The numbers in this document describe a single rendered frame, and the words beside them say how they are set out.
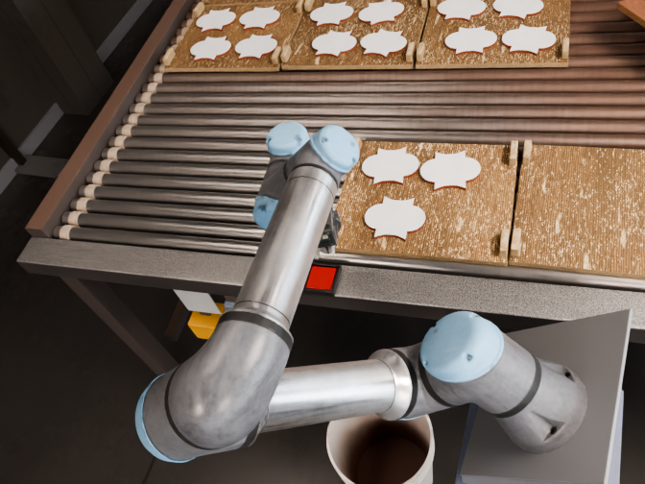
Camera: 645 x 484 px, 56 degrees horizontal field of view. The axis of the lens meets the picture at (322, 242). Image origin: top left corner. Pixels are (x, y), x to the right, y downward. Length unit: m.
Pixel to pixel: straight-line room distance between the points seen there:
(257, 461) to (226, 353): 1.56
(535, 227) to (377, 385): 0.59
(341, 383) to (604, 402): 0.40
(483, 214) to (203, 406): 0.89
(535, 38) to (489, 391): 1.16
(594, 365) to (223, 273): 0.84
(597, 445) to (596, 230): 0.54
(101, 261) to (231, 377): 1.01
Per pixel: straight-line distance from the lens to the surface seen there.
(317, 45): 1.97
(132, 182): 1.81
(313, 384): 0.89
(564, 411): 1.02
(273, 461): 2.23
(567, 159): 1.53
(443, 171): 1.49
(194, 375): 0.71
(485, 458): 1.14
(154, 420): 0.80
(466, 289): 1.32
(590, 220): 1.42
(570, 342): 1.13
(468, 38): 1.88
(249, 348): 0.70
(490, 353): 0.93
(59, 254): 1.75
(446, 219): 1.41
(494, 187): 1.47
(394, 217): 1.41
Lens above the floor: 2.03
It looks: 51 degrees down
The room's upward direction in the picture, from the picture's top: 19 degrees counter-clockwise
